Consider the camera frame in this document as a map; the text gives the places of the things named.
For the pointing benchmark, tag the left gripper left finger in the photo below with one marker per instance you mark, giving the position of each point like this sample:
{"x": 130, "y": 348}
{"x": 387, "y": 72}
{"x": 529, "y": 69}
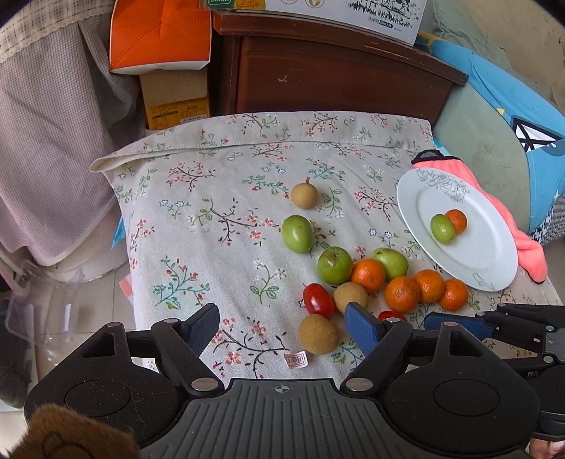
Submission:
{"x": 180, "y": 344}

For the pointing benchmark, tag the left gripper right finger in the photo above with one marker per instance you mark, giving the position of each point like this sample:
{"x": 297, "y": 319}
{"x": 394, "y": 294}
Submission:
{"x": 382, "y": 344}

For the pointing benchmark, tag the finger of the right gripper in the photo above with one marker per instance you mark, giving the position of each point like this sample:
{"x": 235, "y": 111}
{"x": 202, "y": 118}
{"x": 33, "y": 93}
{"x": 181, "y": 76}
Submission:
{"x": 545, "y": 314}
{"x": 474, "y": 324}

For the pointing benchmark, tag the red cherry tomato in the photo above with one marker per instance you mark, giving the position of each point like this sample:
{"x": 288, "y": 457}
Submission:
{"x": 389, "y": 314}
{"x": 318, "y": 301}

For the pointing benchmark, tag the orange mandarin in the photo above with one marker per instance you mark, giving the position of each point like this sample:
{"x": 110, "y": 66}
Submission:
{"x": 370, "y": 274}
{"x": 431, "y": 284}
{"x": 455, "y": 295}
{"x": 402, "y": 294}

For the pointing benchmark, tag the person's right hand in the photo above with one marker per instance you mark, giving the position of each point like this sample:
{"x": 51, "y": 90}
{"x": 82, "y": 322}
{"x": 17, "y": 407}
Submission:
{"x": 541, "y": 449}

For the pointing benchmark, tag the pink towel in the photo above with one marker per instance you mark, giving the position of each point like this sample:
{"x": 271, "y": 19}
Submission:
{"x": 530, "y": 253}

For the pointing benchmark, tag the white floral plate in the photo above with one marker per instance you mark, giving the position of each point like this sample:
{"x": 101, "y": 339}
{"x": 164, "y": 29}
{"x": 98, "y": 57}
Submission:
{"x": 484, "y": 256}

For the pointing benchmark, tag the green jujube right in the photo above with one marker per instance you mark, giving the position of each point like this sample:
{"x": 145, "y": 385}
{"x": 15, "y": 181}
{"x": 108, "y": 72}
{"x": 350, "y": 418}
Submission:
{"x": 394, "y": 263}

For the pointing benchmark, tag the green jujube with dimple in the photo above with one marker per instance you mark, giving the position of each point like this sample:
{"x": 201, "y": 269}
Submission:
{"x": 334, "y": 266}

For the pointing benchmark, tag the green jujube on plate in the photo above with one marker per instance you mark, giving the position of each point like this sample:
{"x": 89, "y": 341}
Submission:
{"x": 442, "y": 229}

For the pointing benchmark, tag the small orange on plate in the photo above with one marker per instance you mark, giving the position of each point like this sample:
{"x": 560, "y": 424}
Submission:
{"x": 458, "y": 220}

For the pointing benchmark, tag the clear plastic container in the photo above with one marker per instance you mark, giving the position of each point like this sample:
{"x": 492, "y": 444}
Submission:
{"x": 46, "y": 311}

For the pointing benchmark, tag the green jujube left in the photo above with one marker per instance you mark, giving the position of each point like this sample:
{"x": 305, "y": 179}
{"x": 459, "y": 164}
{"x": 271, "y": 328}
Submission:
{"x": 297, "y": 234}

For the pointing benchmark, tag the brown plush sleeve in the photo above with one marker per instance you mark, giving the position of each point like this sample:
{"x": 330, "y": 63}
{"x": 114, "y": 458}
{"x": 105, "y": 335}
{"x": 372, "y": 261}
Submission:
{"x": 57, "y": 432}

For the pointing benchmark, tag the floral tablecloth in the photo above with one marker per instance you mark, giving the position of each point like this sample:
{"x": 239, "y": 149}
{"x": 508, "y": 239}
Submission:
{"x": 237, "y": 210}

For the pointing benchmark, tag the brown longan with stem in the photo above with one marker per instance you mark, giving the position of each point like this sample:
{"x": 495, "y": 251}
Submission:
{"x": 304, "y": 195}

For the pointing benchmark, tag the blue cushion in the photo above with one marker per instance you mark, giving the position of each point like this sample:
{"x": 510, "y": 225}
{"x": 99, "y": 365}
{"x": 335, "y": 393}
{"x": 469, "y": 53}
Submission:
{"x": 538, "y": 126}

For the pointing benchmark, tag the green grey cushion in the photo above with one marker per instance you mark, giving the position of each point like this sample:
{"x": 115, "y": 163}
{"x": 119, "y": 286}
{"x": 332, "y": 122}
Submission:
{"x": 471, "y": 129}

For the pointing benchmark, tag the brown cardboard box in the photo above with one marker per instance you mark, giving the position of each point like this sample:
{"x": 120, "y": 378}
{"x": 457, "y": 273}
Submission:
{"x": 172, "y": 98}

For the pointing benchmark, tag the checked grey fabric cover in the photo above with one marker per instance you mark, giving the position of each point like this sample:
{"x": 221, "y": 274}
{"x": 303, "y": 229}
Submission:
{"x": 61, "y": 109}

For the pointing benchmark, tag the dark wooden cabinet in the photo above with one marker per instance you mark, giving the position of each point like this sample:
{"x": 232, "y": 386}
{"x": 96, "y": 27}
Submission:
{"x": 264, "y": 62}

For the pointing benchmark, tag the orange paper bag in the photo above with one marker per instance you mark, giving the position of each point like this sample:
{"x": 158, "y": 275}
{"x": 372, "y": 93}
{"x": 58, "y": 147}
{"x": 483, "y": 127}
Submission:
{"x": 149, "y": 35}

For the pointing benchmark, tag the white milk carton box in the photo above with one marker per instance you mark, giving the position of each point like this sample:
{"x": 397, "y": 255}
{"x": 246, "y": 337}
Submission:
{"x": 396, "y": 19}

